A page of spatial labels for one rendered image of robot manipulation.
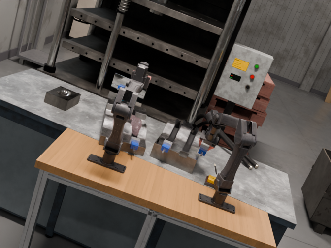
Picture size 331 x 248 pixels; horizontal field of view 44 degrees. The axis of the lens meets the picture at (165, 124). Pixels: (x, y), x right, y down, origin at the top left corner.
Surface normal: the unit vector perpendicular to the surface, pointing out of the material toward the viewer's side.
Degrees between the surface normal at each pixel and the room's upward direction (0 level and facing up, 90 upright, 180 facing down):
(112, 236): 90
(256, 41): 90
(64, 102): 90
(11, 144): 90
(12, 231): 0
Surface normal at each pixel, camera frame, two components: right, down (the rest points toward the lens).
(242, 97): -0.21, 0.28
